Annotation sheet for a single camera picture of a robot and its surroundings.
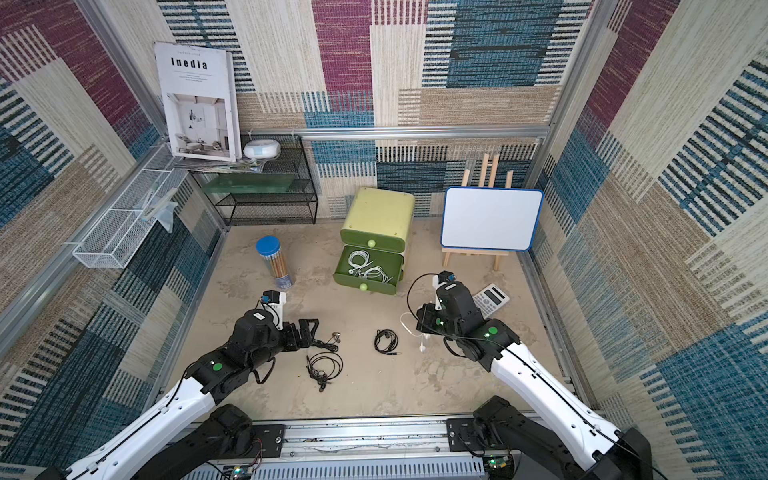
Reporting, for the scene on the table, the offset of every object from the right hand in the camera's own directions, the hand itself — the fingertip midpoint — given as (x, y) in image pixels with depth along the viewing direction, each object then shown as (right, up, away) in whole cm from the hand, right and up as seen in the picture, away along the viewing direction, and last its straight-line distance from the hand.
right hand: (417, 309), depth 78 cm
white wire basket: (-72, +18, -6) cm, 74 cm away
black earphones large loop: (-26, -19, +5) cm, 33 cm away
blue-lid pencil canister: (-42, +16, +10) cm, 46 cm away
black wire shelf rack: (-42, +32, +43) cm, 68 cm away
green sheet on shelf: (-49, +37, +22) cm, 66 cm away
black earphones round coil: (-8, -10, +14) cm, 19 cm away
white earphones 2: (-13, +8, +19) cm, 24 cm away
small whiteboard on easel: (+25, +25, +19) cm, 40 cm away
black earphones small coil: (-24, -12, +11) cm, 29 cm away
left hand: (-29, -3, +2) cm, 29 cm away
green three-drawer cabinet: (-11, +23, +14) cm, 29 cm away
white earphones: (-17, +9, +19) cm, 27 cm away
